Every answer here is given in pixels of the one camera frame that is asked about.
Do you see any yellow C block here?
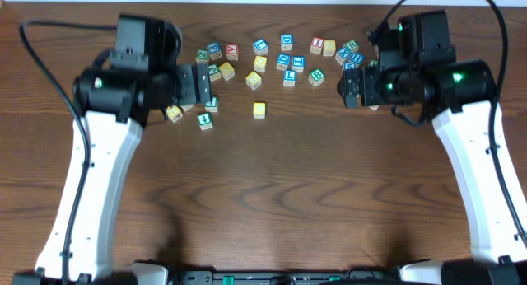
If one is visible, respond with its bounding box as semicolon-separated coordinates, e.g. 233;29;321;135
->
253;102;266;119

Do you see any blue l block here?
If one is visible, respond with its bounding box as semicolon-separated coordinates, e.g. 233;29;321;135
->
283;70;296;86
253;39;268;56

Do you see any yellow O block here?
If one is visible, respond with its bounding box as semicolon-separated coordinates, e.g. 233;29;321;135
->
254;55;268;73

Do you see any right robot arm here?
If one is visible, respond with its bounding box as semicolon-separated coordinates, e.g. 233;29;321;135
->
338;60;526;284

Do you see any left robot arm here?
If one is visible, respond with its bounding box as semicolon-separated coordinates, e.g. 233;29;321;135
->
12;58;212;284

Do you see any green V block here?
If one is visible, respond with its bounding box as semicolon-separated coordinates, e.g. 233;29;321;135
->
180;104;194;111

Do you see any blue 5 block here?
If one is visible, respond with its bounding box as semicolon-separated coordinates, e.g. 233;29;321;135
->
343;62;357;71

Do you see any green J block left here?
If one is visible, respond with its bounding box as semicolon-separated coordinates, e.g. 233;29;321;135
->
208;63;222;82

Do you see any green 7 block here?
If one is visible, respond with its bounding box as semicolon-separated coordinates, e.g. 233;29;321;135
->
204;96;218;113

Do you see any blue H block right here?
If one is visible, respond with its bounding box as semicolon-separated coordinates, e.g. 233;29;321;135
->
349;52;364;67

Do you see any blue h block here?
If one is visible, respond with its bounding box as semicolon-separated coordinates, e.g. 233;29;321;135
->
291;56;305;73
349;52;364;67

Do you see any green Z block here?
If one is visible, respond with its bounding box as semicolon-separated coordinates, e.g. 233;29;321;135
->
195;49;209;63

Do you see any yellow G block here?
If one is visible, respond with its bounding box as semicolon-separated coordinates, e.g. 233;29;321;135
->
166;105;183;123

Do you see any green 4 block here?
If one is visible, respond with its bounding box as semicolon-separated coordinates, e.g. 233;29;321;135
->
198;112;213;130

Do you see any yellow K block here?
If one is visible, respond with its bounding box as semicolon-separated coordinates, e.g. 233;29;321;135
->
218;62;236;81

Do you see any blue X block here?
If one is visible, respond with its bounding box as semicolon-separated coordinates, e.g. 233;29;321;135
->
335;47;352;65

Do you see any blue P block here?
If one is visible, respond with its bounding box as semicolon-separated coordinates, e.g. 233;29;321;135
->
207;42;222;60

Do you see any green B block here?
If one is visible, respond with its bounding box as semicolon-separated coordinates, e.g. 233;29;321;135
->
308;68;325;87

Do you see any yellow block top right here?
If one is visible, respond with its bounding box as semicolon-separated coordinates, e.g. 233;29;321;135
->
323;40;336;57

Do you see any red A block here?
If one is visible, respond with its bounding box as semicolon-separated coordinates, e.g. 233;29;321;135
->
226;44;240;61

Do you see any yellow S block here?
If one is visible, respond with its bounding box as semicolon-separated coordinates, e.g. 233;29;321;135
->
245;71;262;90

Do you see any red I block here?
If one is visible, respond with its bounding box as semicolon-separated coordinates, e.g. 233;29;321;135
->
310;37;324;54

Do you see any blue H block left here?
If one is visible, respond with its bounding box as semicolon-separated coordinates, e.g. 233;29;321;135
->
291;56;305;73

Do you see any blue D block lower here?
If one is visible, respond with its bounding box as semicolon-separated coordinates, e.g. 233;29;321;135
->
277;54;291;71

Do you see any blue d block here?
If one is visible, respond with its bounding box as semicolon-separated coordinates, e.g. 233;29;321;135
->
280;34;294;51
277;54;291;71

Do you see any blue D block upper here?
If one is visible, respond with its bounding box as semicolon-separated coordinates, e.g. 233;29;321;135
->
280;34;294;51

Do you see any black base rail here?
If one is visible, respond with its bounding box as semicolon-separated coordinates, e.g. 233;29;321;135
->
173;269;399;285

